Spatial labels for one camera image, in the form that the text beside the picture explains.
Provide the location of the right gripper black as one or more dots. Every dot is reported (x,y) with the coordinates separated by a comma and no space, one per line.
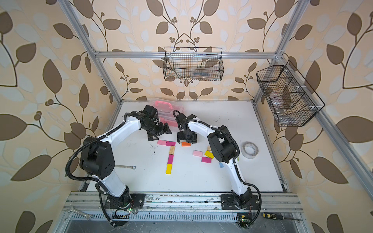
(193,140)

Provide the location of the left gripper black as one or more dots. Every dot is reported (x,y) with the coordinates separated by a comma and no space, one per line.
(161,131)

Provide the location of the orange block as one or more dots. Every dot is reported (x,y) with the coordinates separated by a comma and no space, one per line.
(185,144)

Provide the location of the light pink block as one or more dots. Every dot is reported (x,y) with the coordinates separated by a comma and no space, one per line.
(161,142)
(197,153)

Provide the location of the magenta block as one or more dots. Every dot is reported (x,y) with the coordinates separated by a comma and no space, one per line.
(206,160)
(170,159)
(170,143)

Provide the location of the wooden block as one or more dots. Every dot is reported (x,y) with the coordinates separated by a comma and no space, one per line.
(172,150)

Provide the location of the pink plastic toolbox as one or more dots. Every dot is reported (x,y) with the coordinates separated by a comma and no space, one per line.
(166,109)

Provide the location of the yellow block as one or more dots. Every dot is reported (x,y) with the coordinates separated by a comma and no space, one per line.
(209,154)
(169,169)

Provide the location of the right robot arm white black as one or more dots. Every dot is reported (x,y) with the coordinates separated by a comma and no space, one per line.
(224,149)

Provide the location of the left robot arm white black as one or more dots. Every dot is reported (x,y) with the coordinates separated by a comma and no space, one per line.
(97,158)

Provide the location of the small silver wrench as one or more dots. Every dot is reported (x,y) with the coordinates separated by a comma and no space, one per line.
(126,167)

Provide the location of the white tape roll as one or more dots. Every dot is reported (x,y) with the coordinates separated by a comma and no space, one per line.
(249,150)

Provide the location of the large silver wrench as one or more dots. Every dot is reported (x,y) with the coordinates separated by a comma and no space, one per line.
(71,209)

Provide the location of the yellow black screwdriver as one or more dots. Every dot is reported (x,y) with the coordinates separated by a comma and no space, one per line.
(275,216)

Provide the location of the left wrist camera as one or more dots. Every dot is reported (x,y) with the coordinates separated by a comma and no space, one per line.
(150,111)

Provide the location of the back wire basket black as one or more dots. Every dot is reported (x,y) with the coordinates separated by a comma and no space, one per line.
(193,63)

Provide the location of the wire basket black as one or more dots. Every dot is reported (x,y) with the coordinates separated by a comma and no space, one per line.
(193,63)
(293,102)

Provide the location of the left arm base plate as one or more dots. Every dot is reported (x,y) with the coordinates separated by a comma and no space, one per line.
(126,201)

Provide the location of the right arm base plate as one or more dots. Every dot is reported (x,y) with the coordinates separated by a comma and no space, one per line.
(230,202)

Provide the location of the right wire basket black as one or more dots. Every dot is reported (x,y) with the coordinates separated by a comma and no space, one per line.
(293,102)

